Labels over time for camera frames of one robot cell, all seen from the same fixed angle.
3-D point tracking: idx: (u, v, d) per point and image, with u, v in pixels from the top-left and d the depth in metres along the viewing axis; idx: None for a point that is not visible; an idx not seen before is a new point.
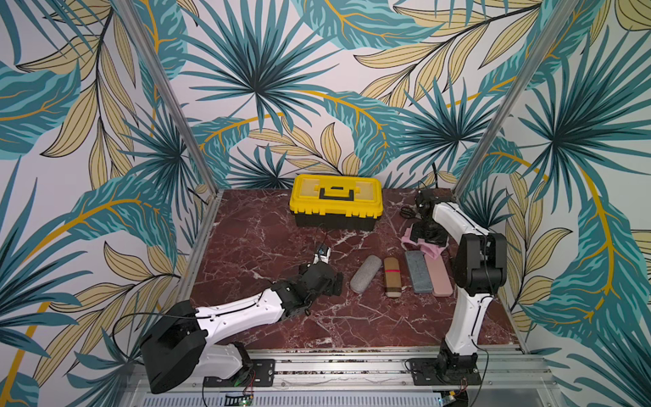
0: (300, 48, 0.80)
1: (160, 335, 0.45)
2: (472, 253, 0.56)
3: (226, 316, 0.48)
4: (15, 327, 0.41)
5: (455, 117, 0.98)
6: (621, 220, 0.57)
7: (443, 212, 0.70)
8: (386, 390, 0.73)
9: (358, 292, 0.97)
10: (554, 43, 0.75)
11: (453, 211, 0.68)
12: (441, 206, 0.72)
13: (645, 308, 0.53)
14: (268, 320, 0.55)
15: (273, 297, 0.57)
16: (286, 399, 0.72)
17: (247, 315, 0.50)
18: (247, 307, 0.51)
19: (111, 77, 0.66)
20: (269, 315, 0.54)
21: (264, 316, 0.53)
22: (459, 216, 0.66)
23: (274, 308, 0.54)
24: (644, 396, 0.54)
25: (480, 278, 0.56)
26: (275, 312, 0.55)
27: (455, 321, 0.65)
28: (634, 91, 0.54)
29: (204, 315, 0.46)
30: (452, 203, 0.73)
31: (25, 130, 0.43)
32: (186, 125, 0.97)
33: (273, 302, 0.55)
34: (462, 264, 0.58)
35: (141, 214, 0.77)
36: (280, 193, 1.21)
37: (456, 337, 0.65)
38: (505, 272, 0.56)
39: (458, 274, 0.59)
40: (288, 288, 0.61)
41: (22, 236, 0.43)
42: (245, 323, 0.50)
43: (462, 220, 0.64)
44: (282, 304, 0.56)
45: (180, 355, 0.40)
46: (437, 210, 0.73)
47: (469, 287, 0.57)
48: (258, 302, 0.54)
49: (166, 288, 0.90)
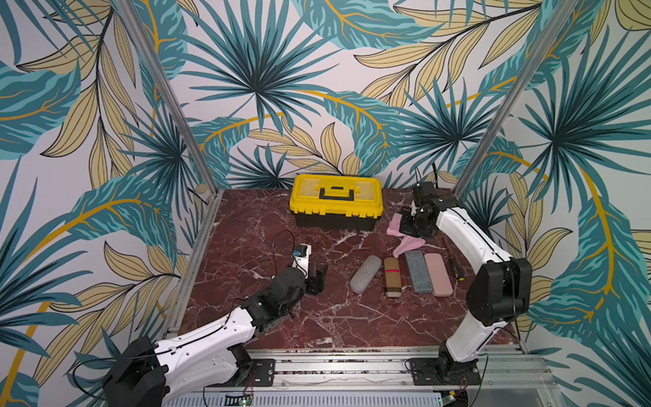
0: (300, 48, 0.80)
1: (119, 376, 0.44)
2: (496, 287, 0.48)
3: (189, 347, 0.46)
4: (15, 327, 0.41)
5: (455, 117, 0.98)
6: (621, 220, 0.57)
7: (455, 225, 0.59)
8: (386, 390, 0.73)
9: (358, 292, 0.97)
10: (554, 43, 0.75)
11: (463, 224, 0.58)
12: (447, 214, 0.61)
13: (645, 308, 0.53)
14: (239, 340, 0.54)
15: (242, 315, 0.55)
16: (286, 399, 0.72)
17: (214, 340, 0.49)
18: (214, 331, 0.50)
19: (111, 77, 0.66)
20: (241, 334, 0.53)
21: (235, 337, 0.53)
22: (470, 231, 0.56)
23: (244, 326, 0.53)
24: (643, 396, 0.54)
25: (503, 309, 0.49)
26: (246, 331, 0.54)
27: (462, 334, 0.61)
28: (635, 91, 0.54)
29: (164, 349, 0.44)
30: (458, 207, 0.63)
31: (25, 130, 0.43)
32: (186, 125, 0.97)
33: (242, 320, 0.54)
34: (482, 297, 0.49)
35: (141, 214, 0.77)
36: (280, 193, 1.21)
37: (461, 349, 0.62)
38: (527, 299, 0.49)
39: (478, 304, 0.50)
40: (260, 303, 0.60)
41: (22, 236, 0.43)
42: (212, 349, 0.49)
43: (478, 240, 0.54)
44: (253, 321, 0.55)
45: (141, 395, 0.39)
46: (442, 219, 0.62)
47: (491, 320, 0.49)
48: (225, 324, 0.52)
49: (166, 288, 0.90)
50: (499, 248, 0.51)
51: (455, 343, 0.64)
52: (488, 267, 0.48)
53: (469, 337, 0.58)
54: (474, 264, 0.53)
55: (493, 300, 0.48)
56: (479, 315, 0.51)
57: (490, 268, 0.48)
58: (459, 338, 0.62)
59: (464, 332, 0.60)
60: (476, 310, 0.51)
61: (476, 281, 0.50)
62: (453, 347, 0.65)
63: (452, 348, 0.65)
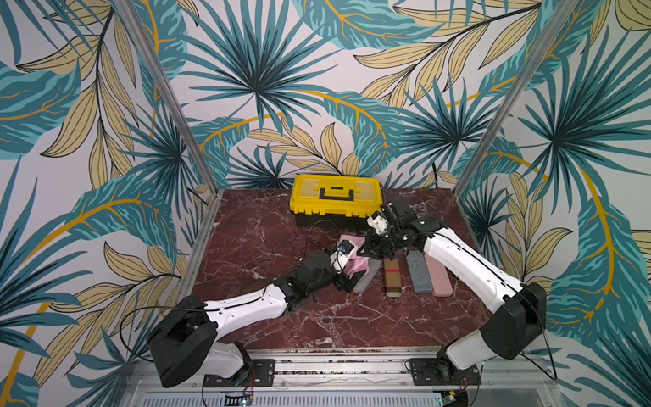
0: (300, 48, 0.80)
1: (169, 328, 0.43)
2: (521, 326, 0.42)
3: (234, 310, 0.48)
4: (14, 327, 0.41)
5: (455, 117, 0.98)
6: (621, 220, 0.57)
7: (452, 256, 0.51)
8: (386, 390, 0.73)
9: (358, 292, 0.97)
10: (554, 43, 0.75)
11: (457, 250, 0.52)
12: (438, 242, 0.53)
13: (645, 308, 0.53)
14: (273, 314, 0.57)
15: (276, 291, 0.58)
16: (286, 399, 0.72)
17: (253, 308, 0.51)
18: (253, 300, 0.53)
19: (111, 78, 0.66)
20: (274, 308, 0.55)
21: (269, 310, 0.55)
22: (468, 259, 0.50)
23: (278, 301, 0.56)
24: (644, 396, 0.54)
25: (526, 340, 0.45)
26: (279, 304, 0.56)
27: (465, 348, 0.58)
28: (635, 91, 0.54)
29: (213, 307, 0.47)
30: (444, 233, 0.55)
31: (25, 130, 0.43)
32: (186, 125, 0.97)
33: (276, 296, 0.57)
34: (506, 335, 0.43)
35: (141, 214, 0.77)
36: (280, 193, 1.21)
37: (464, 359, 0.60)
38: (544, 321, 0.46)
39: (502, 342, 0.45)
40: (290, 284, 0.62)
41: (23, 236, 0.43)
42: (252, 316, 0.52)
43: (482, 270, 0.48)
44: (286, 298, 0.58)
45: (192, 347, 0.41)
46: (431, 246, 0.55)
47: (516, 352, 0.44)
48: (262, 296, 0.55)
49: (166, 288, 0.90)
50: (508, 277, 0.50)
51: (458, 354, 0.62)
52: (509, 308, 0.42)
53: (475, 352, 0.56)
54: (484, 297, 0.47)
55: (520, 338, 0.43)
56: (503, 349, 0.45)
57: (512, 309, 0.42)
58: (462, 350, 0.60)
59: (470, 348, 0.57)
60: (500, 346, 0.46)
61: (496, 322, 0.44)
62: (455, 357, 0.63)
63: (454, 358, 0.63)
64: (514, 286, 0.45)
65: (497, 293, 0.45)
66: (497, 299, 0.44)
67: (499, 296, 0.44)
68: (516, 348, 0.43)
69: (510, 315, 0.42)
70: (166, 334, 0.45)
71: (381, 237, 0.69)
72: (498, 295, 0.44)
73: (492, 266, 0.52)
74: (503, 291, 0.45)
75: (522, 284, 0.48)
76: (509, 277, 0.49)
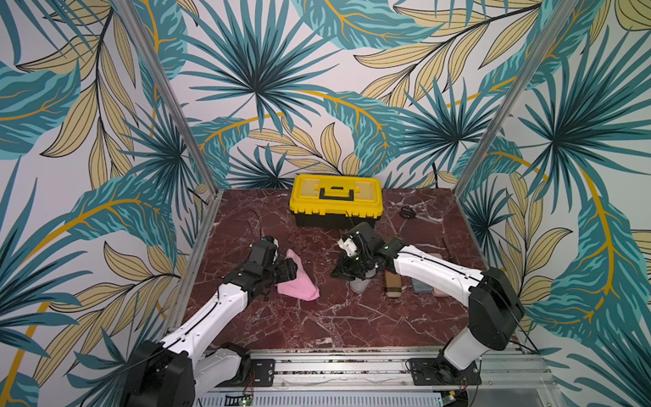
0: (300, 48, 0.80)
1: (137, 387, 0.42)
2: (492, 311, 0.45)
3: (197, 329, 0.46)
4: (15, 327, 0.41)
5: (455, 117, 0.98)
6: (621, 220, 0.57)
7: (416, 267, 0.56)
8: (386, 390, 0.73)
9: (358, 292, 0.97)
10: (554, 43, 0.75)
11: (421, 261, 0.56)
12: (403, 260, 0.58)
13: (645, 308, 0.53)
14: (237, 309, 0.56)
15: (230, 288, 0.56)
16: (286, 399, 0.72)
17: (215, 315, 0.50)
18: (212, 309, 0.51)
19: (111, 77, 0.66)
20: (236, 304, 0.55)
21: (234, 308, 0.55)
22: (432, 265, 0.54)
23: (236, 295, 0.55)
24: (643, 396, 0.54)
25: (509, 326, 0.46)
26: (236, 300, 0.55)
27: (460, 346, 0.58)
28: (635, 91, 0.54)
29: (172, 340, 0.44)
30: (406, 248, 0.61)
31: (24, 130, 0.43)
32: (186, 125, 0.97)
33: (231, 292, 0.55)
34: (486, 324, 0.45)
35: (141, 214, 0.77)
36: (280, 193, 1.21)
37: (463, 359, 0.60)
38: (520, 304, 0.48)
39: (487, 334, 0.46)
40: (242, 273, 0.61)
41: (23, 236, 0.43)
42: (218, 325, 0.50)
43: (444, 270, 0.52)
44: (242, 288, 0.57)
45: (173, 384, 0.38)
46: (399, 264, 0.59)
47: (505, 342, 0.45)
48: (219, 300, 0.53)
49: (166, 289, 0.90)
50: (469, 270, 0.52)
51: (453, 354, 0.62)
52: (475, 297, 0.45)
53: (470, 348, 0.56)
54: (455, 295, 0.50)
55: (499, 326, 0.45)
56: (493, 342, 0.46)
57: (477, 297, 0.45)
58: (458, 349, 0.60)
59: (464, 346, 0.57)
60: (488, 339, 0.47)
61: (473, 314, 0.46)
62: (453, 358, 0.63)
63: (453, 359, 0.63)
64: (475, 276, 0.49)
65: (464, 287, 0.48)
66: (465, 292, 0.47)
67: (466, 288, 0.47)
68: (501, 335, 0.45)
69: (481, 303, 0.44)
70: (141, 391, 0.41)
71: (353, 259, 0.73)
72: (464, 287, 0.48)
73: (453, 264, 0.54)
74: (468, 283, 0.48)
75: (482, 273, 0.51)
76: (469, 270, 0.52)
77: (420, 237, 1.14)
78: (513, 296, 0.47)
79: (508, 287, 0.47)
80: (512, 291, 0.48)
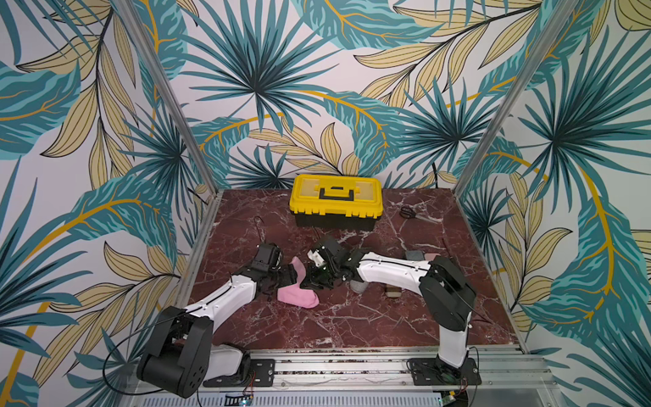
0: (300, 48, 0.80)
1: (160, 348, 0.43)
2: (443, 295, 0.49)
3: (216, 303, 0.51)
4: (14, 327, 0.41)
5: (455, 117, 0.98)
6: (621, 220, 0.57)
7: (375, 270, 0.60)
8: (386, 390, 0.73)
9: (358, 292, 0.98)
10: (554, 43, 0.75)
11: (379, 264, 0.61)
12: (364, 266, 0.63)
13: (645, 308, 0.53)
14: (247, 296, 0.60)
15: (242, 276, 0.62)
16: (286, 399, 0.72)
17: (230, 296, 0.54)
18: (226, 290, 0.55)
19: (111, 78, 0.66)
20: (247, 290, 0.59)
21: (243, 293, 0.58)
22: (388, 264, 0.59)
23: (247, 282, 0.60)
24: (643, 396, 0.54)
25: (462, 306, 0.50)
26: (249, 287, 0.60)
27: (447, 343, 0.59)
28: (635, 91, 0.54)
29: (195, 307, 0.48)
30: (365, 254, 0.66)
31: (25, 130, 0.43)
32: (186, 125, 0.97)
33: (243, 281, 0.60)
34: (442, 308, 0.48)
35: (141, 214, 0.77)
36: (280, 193, 1.21)
37: (453, 354, 0.61)
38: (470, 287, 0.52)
39: (447, 319, 0.49)
40: (250, 269, 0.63)
41: (23, 236, 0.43)
42: (231, 304, 0.54)
43: (397, 269, 0.57)
44: (253, 279, 0.62)
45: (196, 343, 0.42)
46: (363, 272, 0.63)
47: (464, 324, 0.49)
48: (233, 283, 0.58)
49: (166, 288, 0.90)
50: (418, 261, 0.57)
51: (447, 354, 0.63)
52: (425, 286, 0.49)
53: (455, 344, 0.58)
54: (414, 287, 0.53)
55: (452, 307, 0.49)
56: (453, 326, 0.49)
57: (425, 283, 0.50)
58: (446, 347, 0.61)
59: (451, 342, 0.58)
60: (449, 323, 0.50)
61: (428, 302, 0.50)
62: (447, 356, 0.63)
63: (449, 359, 0.63)
64: (424, 266, 0.54)
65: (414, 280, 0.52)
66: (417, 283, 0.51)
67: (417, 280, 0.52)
68: (458, 317, 0.49)
69: (431, 291, 0.48)
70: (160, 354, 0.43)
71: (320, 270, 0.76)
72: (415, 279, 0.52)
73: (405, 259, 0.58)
74: (419, 274, 0.53)
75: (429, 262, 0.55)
76: (419, 262, 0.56)
77: (420, 237, 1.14)
78: (460, 279, 0.52)
79: (453, 271, 0.52)
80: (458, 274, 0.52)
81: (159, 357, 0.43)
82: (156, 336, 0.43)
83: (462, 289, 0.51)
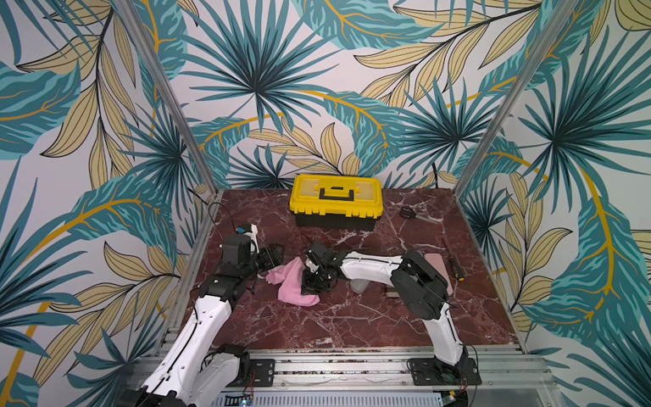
0: (300, 48, 0.80)
1: None
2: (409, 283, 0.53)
3: (180, 360, 0.43)
4: (14, 327, 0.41)
5: (455, 117, 0.98)
6: (621, 220, 0.57)
7: (356, 267, 0.65)
8: (386, 390, 0.73)
9: (358, 292, 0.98)
10: (554, 43, 0.75)
11: (359, 261, 0.66)
12: (346, 264, 0.68)
13: (645, 308, 0.53)
14: (221, 320, 0.52)
15: (208, 303, 0.51)
16: (286, 399, 0.72)
17: (199, 338, 0.46)
18: (194, 331, 0.47)
19: (111, 78, 0.66)
20: (219, 317, 0.51)
21: (217, 321, 0.51)
22: (367, 261, 0.64)
23: (216, 309, 0.51)
24: (643, 396, 0.54)
25: (430, 294, 0.54)
26: (216, 315, 0.50)
27: (437, 339, 0.61)
28: (635, 91, 0.54)
29: (156, 381, 0.40)
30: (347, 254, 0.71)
31: (25, 130, 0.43)
32: (186, 125, 0.97)
33: (210, 306, 0.51)
34: (411, 297, 0.52)
35: (141, 214, 0.77)
36: (280, 193, 1.21)
37: (445, 349, 0.62)
38: (441, 275, 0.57)
39: (418, 307, 0.53)
40: (216, 280, 0.56)
41: (23, 235, 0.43)
42: (203, 345, 0.47)
43: (374, 264, 0.61)
44: (221, 298, 0.52)
45: None
46: (346, 270, 0.68)
47: (435, 311, 0.54)
48: (199, 319, 0.49)
49: (166, 289, 0.90)
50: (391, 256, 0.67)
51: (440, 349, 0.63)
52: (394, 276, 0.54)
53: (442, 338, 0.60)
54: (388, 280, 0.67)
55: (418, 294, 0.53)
56: (426, 315, 0.53)
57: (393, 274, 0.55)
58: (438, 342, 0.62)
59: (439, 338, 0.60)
60: (422, 312, 0.54)
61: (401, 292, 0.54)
62: (442, 353, 0.64)
63: (443, 356, 0.64)
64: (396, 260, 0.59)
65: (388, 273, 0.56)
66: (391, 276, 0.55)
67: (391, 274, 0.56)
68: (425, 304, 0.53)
69: (398, 281, 0.53)
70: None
71: (314, 275, 0.82)
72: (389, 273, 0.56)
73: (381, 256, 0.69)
74: (392, 267, 0.57)
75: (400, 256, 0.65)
76: (392, 257, 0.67)
77: (420, 237, 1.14)
78: (429, 270, 0.56)
79: (421, 263, 0.56)
80: (426, 265, 0.57)
81: None
82: None
83: (433, 280, 0.57)
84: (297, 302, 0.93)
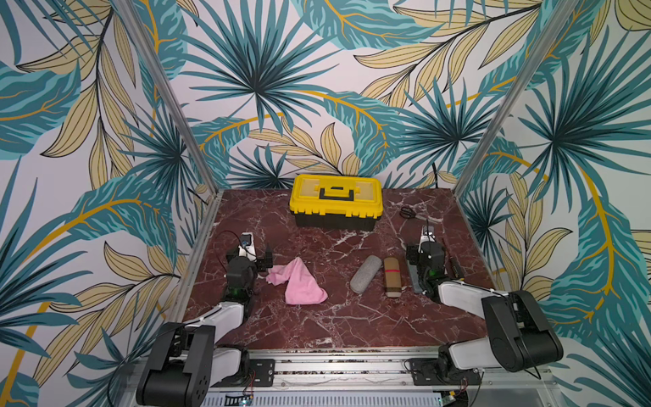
0: (301, 48, 0.80)
1: (163, 360, 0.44)
2: (504, 318, 0.46)
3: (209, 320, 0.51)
4: (15, 327, 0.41)
5: (455, 117, 0.98)
6: (621, 220, 0.57)
7: (453, 289, 0.62)
8: (386, 390, 0.73)
9: (358, 292, 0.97)
10: (554, 43, 0.75)
11: (459, 285, 0.63)
12: (447, 287, 0.65)
13: (645, 308, 0.53)
14: (234, 319, 0.61)
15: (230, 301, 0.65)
16: (286, 399, 0.72)
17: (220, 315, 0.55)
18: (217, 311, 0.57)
19: (111, 77, 0.66)
20: (236, 312, 0.61)
21: (233, 314, 0.60)
22: (467, 287, 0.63)
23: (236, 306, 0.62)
24: (643, 396, 0.54)
25: (525, 343, 0.44)
26: (238, 308, 0.62)
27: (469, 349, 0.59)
28: (635, 91, 0.54)
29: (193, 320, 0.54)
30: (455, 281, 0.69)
31: (25, 130, 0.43)
32: (186, 125, 0.97)
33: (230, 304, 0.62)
34: (500, 333, 0.45)
35: (141, 214, 0.77)
36: (280, 193, 1.21)
37: (464, 359, 0.61)
38: (556, 341, 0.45)
39: (502, 348, 0.45)
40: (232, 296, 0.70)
41: (22, 236, 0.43)
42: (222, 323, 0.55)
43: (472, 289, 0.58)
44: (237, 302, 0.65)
45: (202, 348, 0.43)
46: (443, 291, 0.65)
47: (523, 363, 0.43)
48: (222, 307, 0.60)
49: (166, 288, 0.90)
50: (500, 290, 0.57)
51: (459, 350, 0.63)
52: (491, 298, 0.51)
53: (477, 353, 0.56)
54: None
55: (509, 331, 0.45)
56: (509, 362, 0.44)
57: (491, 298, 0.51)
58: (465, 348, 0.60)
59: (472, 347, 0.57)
60: (504, 357, 0.45)
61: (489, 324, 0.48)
62: (457, 354, 0.63)
63: (456, 356, 0.64)
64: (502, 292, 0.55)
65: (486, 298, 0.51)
66: None
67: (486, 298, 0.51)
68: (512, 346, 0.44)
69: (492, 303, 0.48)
70: (163, 368, 0.43)
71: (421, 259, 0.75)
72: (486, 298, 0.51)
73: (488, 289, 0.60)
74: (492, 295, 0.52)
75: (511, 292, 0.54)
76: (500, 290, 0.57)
77: None
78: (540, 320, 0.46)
79: (535, 312, 0.47)
80: (539, 315, 0.47)
81: (160, 372, 0.42)
82: (158, 350, 0.43)
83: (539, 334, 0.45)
84: (297, 303, 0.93)
